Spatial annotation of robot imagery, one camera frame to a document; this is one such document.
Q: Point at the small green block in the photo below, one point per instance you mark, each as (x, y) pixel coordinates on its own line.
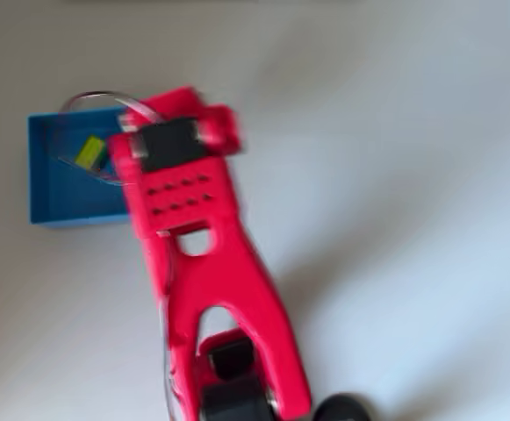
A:
(91, 152)

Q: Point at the red robot arm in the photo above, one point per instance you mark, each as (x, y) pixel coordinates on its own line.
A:
(210, 272)

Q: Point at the blue box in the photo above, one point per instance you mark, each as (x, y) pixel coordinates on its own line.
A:
(74, 197)

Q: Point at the black gooseneck stand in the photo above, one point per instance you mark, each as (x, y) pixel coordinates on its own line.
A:
(344, 408)

